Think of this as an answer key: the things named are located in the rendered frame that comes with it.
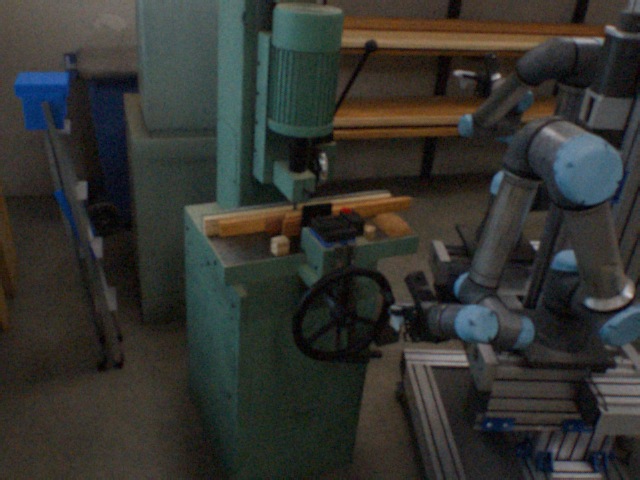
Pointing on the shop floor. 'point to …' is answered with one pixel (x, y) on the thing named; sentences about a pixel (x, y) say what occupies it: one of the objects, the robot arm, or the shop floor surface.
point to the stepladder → (71, 202)
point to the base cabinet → (269, 385)
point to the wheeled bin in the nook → (108, 129)
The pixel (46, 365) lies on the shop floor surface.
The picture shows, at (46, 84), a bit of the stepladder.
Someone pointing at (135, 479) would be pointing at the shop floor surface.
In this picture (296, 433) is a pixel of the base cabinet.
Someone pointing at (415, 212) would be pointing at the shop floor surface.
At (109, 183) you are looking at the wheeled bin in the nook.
